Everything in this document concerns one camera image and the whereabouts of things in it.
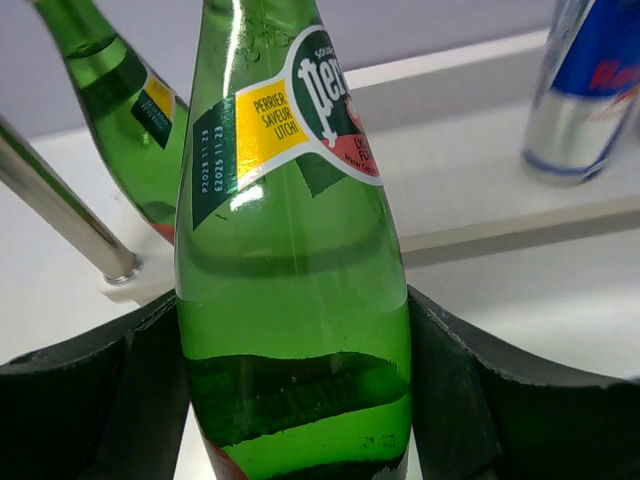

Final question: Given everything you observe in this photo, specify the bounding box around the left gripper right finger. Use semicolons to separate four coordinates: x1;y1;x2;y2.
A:
408;287;639;479

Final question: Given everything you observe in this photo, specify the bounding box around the silver energy can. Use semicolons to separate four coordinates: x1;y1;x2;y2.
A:
521;0;639;184

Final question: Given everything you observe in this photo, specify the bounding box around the green glass bottle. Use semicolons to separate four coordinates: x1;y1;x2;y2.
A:
174;1;411;479
33;1;188;242

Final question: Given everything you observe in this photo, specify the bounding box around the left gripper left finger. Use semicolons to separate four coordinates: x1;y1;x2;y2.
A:
1;291;189;479

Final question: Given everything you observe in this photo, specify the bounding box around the white two-tier shelf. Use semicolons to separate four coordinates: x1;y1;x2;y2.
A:
0;27;640;306

